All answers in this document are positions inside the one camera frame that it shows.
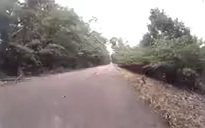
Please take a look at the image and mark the grey-brown asphalt road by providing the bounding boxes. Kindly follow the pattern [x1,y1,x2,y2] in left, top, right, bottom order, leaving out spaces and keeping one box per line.
[0,63,171,128]

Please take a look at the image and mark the row of trees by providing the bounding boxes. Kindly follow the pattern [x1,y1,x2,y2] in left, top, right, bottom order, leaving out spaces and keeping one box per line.
[0,0,112,78]
[109,7,205,94]

